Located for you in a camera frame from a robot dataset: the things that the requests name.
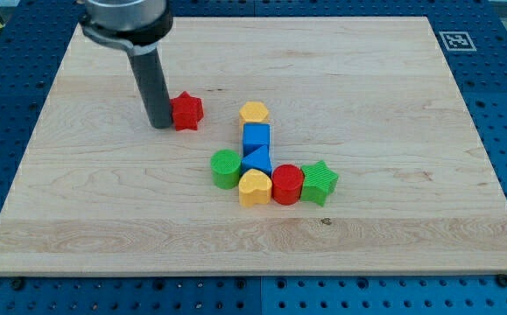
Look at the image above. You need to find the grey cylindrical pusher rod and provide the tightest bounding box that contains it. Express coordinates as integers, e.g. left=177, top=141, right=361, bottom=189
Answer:
left=129, top=46, right=173, bottom=129

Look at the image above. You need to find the red star block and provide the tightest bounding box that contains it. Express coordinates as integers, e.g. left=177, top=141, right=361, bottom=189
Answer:
left=170, top=91, right=204, bottom=131

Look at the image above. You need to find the green star block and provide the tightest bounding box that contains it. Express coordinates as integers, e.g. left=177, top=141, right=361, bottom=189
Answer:
left=300, top=160, right=339, bottom=207

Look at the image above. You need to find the yellow hexagon block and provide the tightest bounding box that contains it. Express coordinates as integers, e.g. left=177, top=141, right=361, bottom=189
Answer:
left=239, top=101, right=270, bottom=128

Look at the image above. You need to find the green cylinder block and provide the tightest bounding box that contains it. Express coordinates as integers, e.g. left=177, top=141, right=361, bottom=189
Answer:
left=210, top=149, right=241, bottom=189

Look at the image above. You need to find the blue cube block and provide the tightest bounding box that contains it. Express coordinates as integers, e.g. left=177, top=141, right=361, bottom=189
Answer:
left=242, top=123, right=271, bottom=156

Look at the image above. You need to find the blue triangle block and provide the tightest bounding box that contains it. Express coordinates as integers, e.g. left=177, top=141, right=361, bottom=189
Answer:
left=241, top=145, right=272, bottom=177

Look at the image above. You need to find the yellow heart block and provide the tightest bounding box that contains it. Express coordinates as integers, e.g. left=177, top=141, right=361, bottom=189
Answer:
left=238, top=169, right=272, bottom=207

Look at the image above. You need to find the wooden board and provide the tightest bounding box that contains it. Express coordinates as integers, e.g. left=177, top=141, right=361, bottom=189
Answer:
left=0, top=17, right=507, bottom=277

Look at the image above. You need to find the red cylinder block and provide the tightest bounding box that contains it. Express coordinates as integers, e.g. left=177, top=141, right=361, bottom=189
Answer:
left=271, top=164, right=304, bottom=206

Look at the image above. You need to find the white fiducial marker tag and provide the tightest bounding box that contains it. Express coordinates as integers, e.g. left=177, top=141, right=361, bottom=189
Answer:
left=439, top=31, right=476, bottom=52

